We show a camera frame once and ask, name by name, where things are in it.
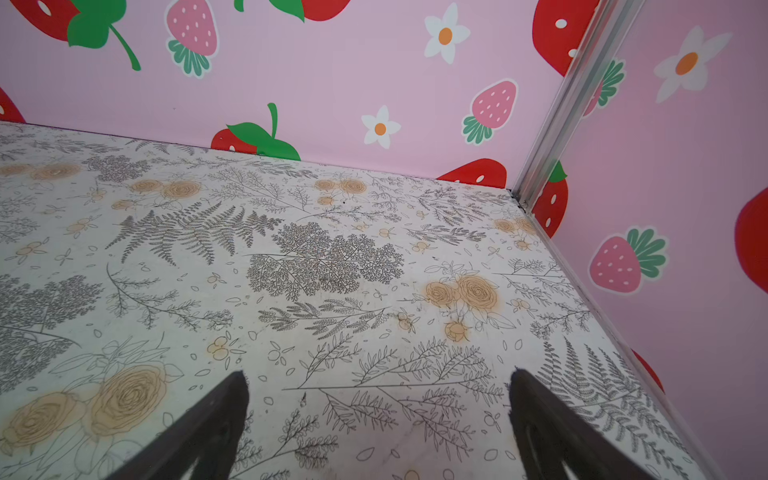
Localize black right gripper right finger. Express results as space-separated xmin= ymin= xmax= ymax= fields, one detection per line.
xmin=509 ymin=369 xmax=651 ymax=480

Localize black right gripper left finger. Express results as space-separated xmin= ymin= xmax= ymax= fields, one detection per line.
xmin=110 ymin=371 xmax=249 ymax=480

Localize aluminium corner frame post right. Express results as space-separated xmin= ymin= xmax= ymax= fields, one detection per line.
xmin=511 ymin=0 xmax=643 ymax=213

